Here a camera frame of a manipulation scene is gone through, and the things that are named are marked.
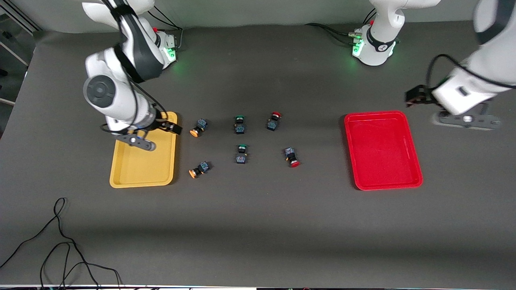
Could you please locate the black blue push-button switch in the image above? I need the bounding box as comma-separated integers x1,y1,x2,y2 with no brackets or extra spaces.
266,112,282,132

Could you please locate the red push button switch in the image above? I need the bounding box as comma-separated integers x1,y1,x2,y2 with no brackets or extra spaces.
284,147,301,168

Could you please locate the yellow plastic tray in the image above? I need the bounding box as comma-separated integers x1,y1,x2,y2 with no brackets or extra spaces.
109,112,178,189

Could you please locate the red plastic tray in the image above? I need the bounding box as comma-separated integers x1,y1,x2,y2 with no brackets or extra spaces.
344,110,424,191

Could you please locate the dark grey table mat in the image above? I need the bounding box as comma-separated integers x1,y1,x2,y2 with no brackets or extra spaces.
0,20,516,288

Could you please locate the yellow push button switch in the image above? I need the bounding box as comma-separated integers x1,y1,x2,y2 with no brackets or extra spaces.
189,118,209,138
188,161,211,179

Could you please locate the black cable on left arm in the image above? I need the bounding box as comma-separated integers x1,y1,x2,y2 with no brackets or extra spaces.
427,54,516,90

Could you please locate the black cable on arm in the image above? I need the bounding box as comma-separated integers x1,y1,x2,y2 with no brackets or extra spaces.
427,54,516,90
100,0,168,134

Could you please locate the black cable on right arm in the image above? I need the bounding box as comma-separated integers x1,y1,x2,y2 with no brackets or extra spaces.
100,0,168,134

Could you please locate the black right arm base cable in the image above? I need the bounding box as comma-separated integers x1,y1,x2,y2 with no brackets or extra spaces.
147,5,184,51

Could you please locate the black arm base cable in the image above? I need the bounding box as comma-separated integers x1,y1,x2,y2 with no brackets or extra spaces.
147,5,184,51
305,8,377,46

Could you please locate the black left arm base cable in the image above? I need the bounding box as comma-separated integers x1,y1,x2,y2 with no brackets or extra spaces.
305,8,377,46

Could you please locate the black loose table cable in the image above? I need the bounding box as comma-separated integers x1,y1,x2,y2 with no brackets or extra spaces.
40,242,123,290
0,197,99,290

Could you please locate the metal frame rack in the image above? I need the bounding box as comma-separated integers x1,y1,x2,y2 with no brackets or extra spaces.
0,0,42,107

